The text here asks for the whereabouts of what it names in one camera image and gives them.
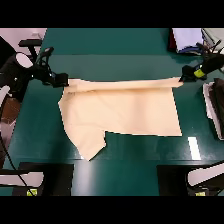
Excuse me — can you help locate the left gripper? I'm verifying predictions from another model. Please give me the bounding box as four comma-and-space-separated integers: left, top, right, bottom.
52, 72, 70, 89

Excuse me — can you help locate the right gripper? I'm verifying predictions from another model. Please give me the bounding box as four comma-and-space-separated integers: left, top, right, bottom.
179, 64, 198, 83

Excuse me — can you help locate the cream T-shirt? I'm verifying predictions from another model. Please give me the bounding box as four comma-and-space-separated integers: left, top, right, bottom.
58, 76, 185, 162

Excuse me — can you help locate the blue garment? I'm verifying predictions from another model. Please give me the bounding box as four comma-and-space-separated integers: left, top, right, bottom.
178, 46, 203, 55

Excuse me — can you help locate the red garment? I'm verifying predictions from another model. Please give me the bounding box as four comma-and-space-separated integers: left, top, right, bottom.
167, 28, 178, 52

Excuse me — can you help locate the brown garment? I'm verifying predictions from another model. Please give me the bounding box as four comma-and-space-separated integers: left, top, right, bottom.
208, 77, 224, 135

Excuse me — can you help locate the black cable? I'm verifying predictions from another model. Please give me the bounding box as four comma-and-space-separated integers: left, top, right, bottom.
0, 109, 36, 197

